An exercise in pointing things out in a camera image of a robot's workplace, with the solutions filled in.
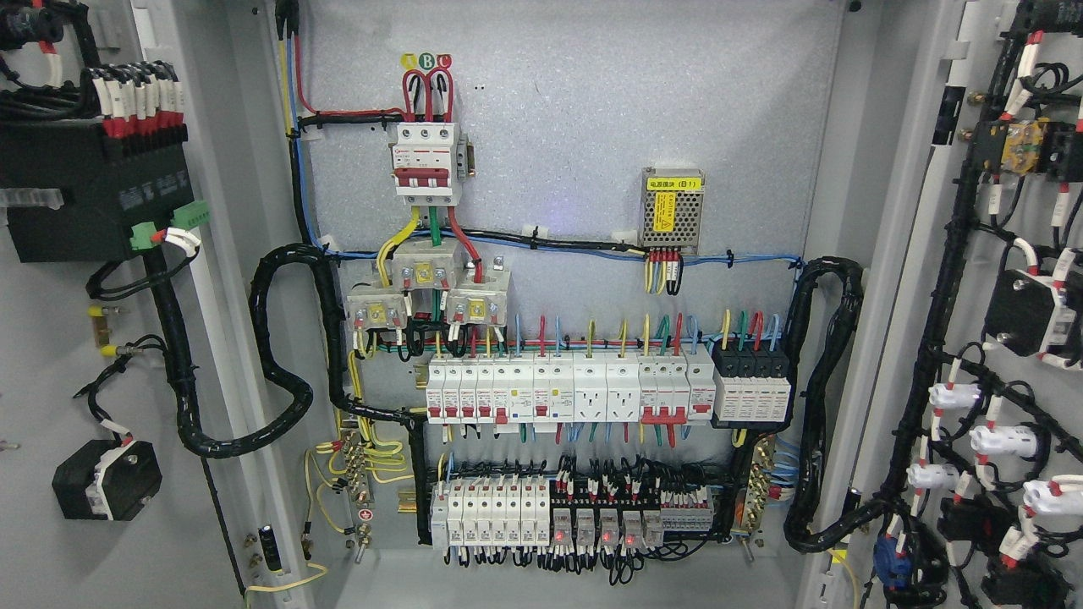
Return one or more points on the grey cabinet door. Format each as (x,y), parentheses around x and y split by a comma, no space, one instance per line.
(943,471)
(172,555)

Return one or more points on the current transformer cluster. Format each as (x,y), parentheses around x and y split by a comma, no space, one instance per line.
(430,282)

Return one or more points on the white socket breaker row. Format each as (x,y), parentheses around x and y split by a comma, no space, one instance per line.
(556,392)

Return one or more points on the metal mesh power supply module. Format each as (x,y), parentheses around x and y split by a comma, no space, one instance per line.
(672,202)

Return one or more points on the red white main circuit breaker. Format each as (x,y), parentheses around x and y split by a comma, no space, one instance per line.
(430,162)

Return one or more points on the white miniature breaker lower row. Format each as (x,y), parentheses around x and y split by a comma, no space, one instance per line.
(492,512)

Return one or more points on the black surge protector module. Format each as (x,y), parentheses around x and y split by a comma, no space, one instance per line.
(752,387)

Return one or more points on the relay row with red leds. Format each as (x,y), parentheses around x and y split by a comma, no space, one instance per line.
(632,514)

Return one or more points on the yellow terminal fuse holder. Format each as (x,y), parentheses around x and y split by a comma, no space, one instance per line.
(100,316)

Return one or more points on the black digital power meter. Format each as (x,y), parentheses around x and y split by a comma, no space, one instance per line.
(74,193)

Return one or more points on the rotary selector switch left door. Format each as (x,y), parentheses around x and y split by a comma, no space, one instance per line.
(104,482)

